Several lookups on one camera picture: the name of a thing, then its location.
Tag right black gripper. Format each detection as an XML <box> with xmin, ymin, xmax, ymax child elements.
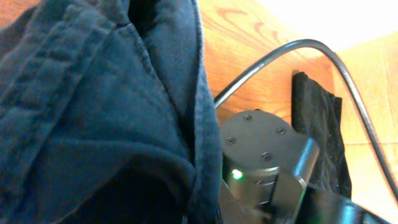
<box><xmin>220</xmin><ymin>110</ymin><xmax>320</xmax><ymax>223</ymax></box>

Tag navy blue shorts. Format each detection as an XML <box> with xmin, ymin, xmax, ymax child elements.
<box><xmin>1</xmin><ymin>0</ymin><xmax>222</xmax><ymax>223</ymax></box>

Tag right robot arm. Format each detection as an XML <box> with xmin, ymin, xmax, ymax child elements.
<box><xmin>218</xmin><ymin>110</ymin><xmax>385</xmax><ymax>223</ymax></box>

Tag black knit garment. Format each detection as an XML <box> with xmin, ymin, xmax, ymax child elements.
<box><xmin>291</xmin><ymin>72</ymin><xmax>352</xmax><ymax>198</ymax></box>

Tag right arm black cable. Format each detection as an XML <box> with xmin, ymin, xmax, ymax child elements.
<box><xmin>213</xmin><ymin>39</ymin><xmax>398</xmax><ymax>203</ymax></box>

